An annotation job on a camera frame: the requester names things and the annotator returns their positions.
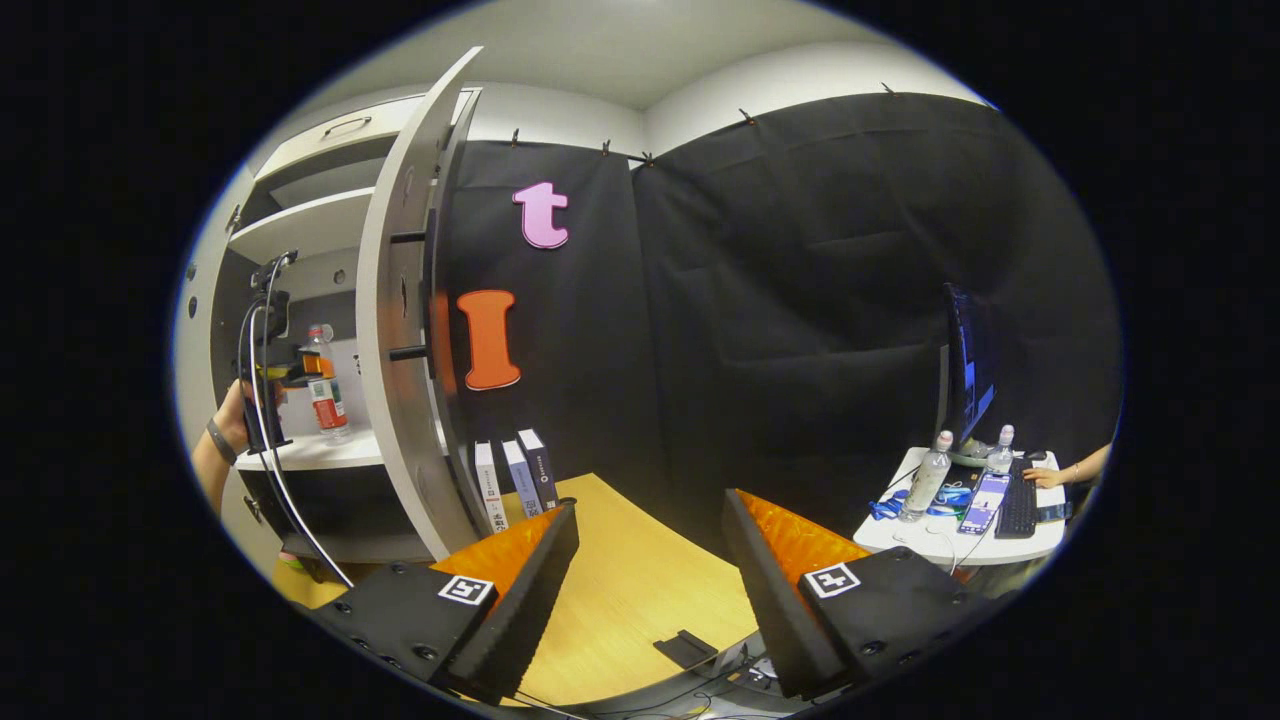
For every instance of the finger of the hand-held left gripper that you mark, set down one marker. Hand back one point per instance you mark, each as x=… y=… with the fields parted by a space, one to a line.
x=300 y=378

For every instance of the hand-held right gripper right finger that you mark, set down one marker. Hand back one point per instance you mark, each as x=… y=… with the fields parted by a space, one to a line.
x=775 y=600

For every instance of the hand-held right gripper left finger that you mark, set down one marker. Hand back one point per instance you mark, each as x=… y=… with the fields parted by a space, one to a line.
x=520 y=600

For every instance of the clear bottle with red label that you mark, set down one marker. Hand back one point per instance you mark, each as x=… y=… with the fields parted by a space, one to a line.
x=326 y=405

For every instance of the white cabinet shelf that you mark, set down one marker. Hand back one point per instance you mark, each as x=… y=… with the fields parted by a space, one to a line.
x=300 y=225
x=320 y=450

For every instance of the black wristband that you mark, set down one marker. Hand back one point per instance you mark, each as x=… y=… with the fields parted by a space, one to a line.
x=220 y=442

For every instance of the white slim box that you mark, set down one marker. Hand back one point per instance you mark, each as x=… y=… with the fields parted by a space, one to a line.
x=490 y=490

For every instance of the white side table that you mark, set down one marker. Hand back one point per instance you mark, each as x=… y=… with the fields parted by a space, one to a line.
x=900 y=535

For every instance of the white cabinet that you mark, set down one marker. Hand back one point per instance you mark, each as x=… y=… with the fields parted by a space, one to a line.
x=300 y=520

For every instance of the clear water bottle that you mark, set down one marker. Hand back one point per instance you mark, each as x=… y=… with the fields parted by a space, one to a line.
x=925 y=480
x=1000 y=455

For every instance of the smartphone with lit screen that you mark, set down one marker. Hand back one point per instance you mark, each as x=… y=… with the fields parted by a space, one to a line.
x=985 y=502

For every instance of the black keyboard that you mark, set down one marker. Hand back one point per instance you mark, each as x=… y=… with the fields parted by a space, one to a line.
x=1018 y=505

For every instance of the computer monitor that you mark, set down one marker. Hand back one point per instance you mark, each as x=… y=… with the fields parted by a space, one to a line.
x=968 y=370

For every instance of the black flat bracket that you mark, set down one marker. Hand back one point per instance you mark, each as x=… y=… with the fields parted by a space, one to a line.
x=685 y=648

